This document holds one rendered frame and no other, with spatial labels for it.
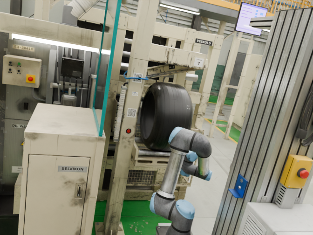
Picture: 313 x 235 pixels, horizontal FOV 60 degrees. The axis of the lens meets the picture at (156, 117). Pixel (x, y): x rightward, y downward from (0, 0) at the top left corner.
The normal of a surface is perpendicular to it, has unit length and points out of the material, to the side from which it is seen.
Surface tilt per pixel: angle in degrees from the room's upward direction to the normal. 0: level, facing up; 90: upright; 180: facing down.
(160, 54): 90
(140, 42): 90
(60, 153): 90
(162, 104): 64
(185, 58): 90
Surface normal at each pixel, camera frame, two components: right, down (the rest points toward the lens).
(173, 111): 0.33, -0.13
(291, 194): 0.23, 0.30
